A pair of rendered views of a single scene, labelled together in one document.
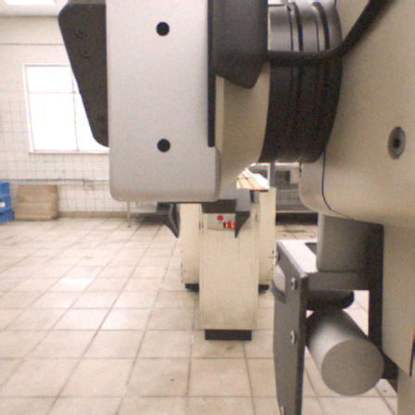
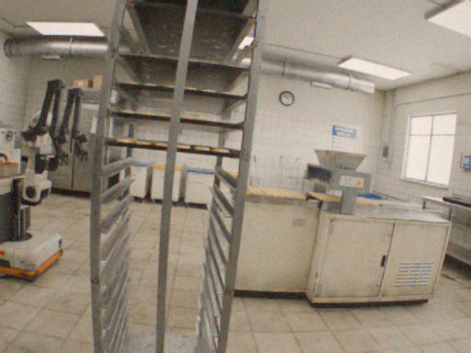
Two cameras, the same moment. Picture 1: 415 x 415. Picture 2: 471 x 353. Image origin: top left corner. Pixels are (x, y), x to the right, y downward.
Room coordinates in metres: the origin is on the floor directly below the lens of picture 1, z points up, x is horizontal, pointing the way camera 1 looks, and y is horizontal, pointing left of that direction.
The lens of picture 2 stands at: (1.59, -2.68, 1.26)
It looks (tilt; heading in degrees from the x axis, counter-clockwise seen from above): 6 degrees down; 83
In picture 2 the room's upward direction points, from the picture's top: 7 degrees clockwise
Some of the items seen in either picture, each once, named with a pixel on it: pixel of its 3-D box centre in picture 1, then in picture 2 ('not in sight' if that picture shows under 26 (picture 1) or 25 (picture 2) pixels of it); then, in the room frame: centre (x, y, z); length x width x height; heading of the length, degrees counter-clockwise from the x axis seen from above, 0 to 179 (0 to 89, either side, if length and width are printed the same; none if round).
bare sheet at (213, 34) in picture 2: not in sight; (189, 38); (1.48, -1.42, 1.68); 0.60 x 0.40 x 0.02; 94
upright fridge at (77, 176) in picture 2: not in sight; (82, 142); (-0.75, 3.30, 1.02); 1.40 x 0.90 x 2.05; 0
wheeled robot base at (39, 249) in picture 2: not in sight; (17, 249); (0.00, -0.20, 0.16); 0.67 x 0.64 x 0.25; 0
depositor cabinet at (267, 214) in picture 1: (226, 224); (368, 253); (3.23, -0.16, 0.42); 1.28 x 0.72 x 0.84; 178
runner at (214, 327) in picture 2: not in sight; (207, 293); (1.68, -1.40, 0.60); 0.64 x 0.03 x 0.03; 94
